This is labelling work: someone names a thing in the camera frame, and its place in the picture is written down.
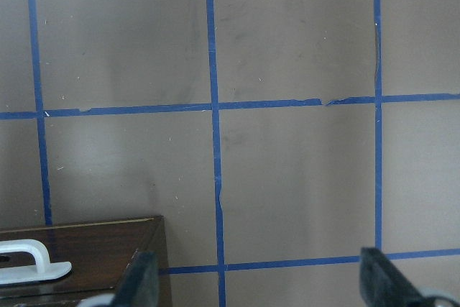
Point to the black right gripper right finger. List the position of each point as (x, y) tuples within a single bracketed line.
[(382, 284)]

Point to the wooden drawer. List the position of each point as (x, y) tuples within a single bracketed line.
[(99, 252)]

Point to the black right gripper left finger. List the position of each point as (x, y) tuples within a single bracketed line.
[(139, 287)]

